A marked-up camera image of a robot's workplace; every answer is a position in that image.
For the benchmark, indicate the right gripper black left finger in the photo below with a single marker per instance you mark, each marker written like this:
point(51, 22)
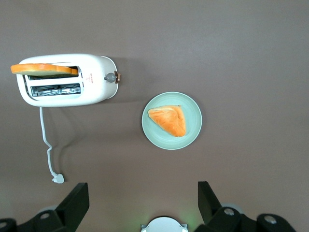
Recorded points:
point(70, 207)

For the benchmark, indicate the triangular orange bread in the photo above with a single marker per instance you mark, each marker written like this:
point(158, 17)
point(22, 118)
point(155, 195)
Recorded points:
point(171, 119)

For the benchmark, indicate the pale green round plate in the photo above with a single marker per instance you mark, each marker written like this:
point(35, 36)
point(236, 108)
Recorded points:
point(193, 125)

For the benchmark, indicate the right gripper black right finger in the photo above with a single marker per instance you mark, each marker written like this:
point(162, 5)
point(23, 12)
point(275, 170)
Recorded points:
point(212, 210)

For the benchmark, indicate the orange toast slice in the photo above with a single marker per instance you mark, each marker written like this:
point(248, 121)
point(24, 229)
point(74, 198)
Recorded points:
point(41, 68)

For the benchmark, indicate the white two-slot toaster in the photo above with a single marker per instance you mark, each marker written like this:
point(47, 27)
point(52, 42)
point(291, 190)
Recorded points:
point(96, 79)

